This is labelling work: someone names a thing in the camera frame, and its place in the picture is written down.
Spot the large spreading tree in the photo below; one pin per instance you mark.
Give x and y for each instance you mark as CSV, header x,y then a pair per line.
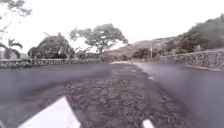
x,y
105,35

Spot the grey cracked asphalt road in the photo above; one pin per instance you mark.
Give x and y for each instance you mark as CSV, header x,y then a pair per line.
x,y
110,96

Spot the pole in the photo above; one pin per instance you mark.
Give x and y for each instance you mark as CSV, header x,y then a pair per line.
x,y
150,52

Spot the dark round tree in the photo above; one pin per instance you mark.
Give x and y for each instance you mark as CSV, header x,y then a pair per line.
x,y
53,46

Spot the robot's own part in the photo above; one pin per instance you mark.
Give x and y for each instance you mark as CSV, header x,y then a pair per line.
x,y
148,124

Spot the pale kerb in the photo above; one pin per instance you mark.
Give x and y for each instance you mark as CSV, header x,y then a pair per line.
x,y
206,68

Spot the wooded hillside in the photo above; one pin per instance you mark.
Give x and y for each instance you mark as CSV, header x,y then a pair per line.
x,y
203,35

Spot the palm tree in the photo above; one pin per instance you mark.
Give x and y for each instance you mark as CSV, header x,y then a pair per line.
x,y
11,50

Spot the thin sparse tree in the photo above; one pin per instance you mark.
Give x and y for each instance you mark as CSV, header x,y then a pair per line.
x,y
18,7

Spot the low stone wall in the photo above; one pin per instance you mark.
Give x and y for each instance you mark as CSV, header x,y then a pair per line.
x,y
50,62

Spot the tall stone wall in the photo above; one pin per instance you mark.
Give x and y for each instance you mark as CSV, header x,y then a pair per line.
x,y
203,59

